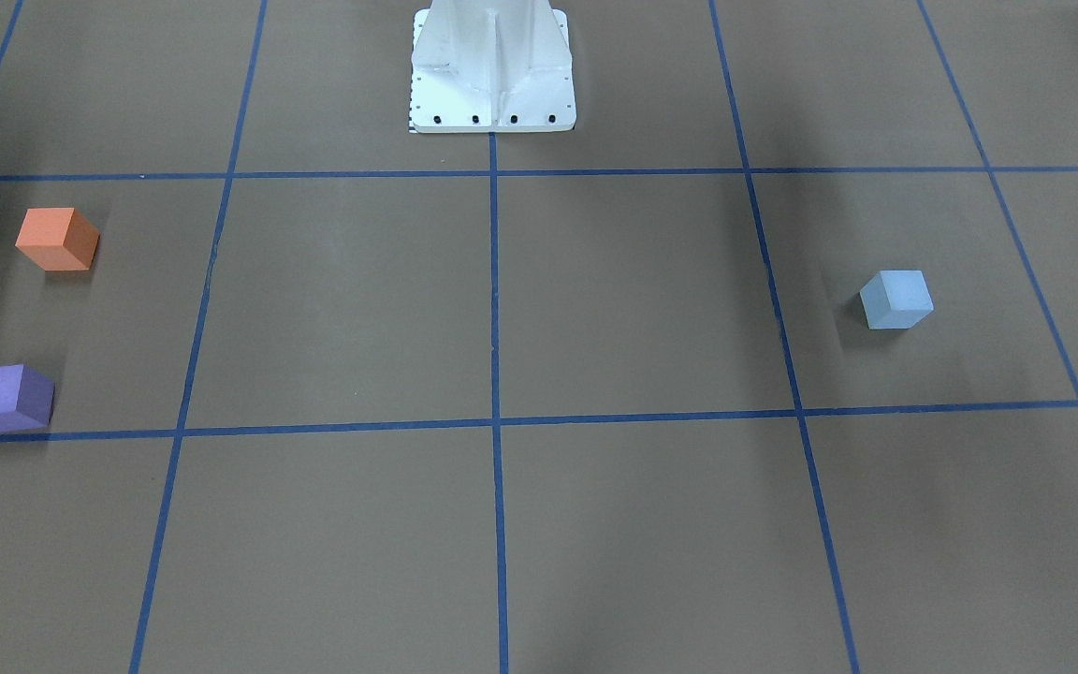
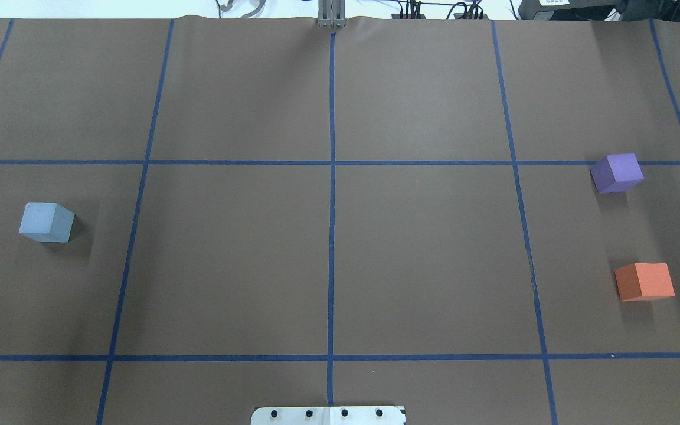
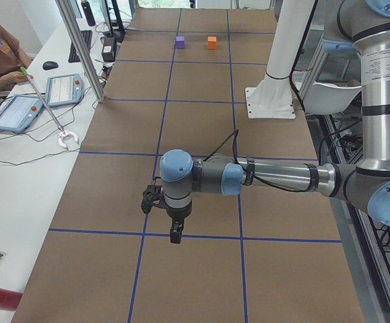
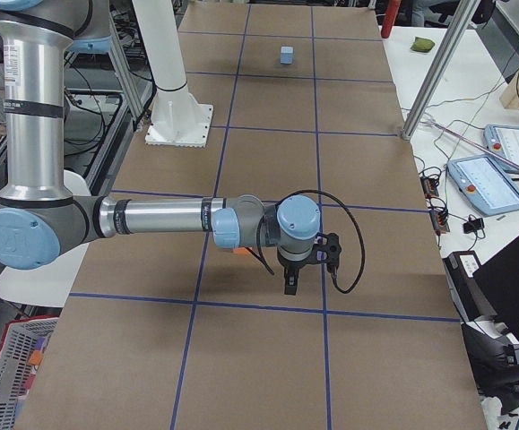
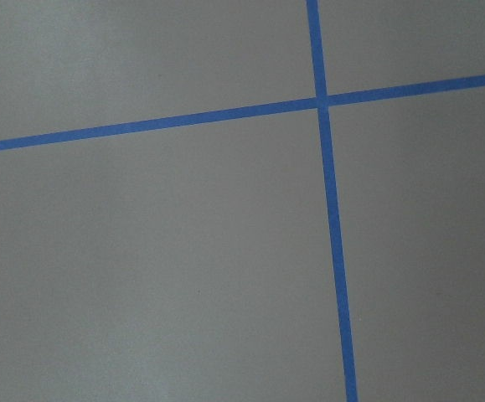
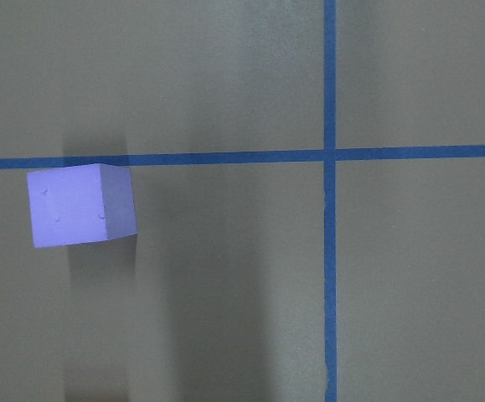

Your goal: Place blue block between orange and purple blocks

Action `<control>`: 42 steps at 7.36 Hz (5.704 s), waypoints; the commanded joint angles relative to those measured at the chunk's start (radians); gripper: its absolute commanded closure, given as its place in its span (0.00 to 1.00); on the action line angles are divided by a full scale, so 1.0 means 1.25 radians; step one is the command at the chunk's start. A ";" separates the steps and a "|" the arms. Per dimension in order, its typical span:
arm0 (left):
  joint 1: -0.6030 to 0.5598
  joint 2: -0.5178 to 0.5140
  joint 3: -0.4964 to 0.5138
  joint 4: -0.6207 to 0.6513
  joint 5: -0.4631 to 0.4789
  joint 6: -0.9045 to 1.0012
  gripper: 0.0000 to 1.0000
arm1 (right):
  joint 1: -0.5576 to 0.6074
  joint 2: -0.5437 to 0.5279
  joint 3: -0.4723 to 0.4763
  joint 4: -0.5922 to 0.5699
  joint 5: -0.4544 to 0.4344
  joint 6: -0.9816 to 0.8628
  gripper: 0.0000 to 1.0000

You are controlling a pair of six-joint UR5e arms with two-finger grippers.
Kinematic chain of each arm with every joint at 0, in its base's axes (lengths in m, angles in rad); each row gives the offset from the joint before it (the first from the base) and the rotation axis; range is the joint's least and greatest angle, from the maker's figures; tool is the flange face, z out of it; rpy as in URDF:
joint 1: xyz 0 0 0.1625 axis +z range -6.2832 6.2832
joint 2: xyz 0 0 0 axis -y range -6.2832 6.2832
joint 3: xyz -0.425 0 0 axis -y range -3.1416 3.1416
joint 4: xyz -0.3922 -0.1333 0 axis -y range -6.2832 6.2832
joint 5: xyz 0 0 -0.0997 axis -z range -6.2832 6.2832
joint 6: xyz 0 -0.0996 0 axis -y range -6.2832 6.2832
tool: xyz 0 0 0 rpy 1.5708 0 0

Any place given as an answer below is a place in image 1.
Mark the light blue foam block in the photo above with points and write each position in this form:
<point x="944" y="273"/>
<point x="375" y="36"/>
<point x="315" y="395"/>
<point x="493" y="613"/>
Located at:
<point x="896" y="300"/>

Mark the orange foam block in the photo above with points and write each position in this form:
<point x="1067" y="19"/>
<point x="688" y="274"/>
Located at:
<point x="58" y="239"/>

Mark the purple foam block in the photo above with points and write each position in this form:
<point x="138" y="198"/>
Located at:
<point x="26" y="398"/>

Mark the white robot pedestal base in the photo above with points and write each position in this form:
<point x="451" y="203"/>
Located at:
<point x="491" y="67"/>

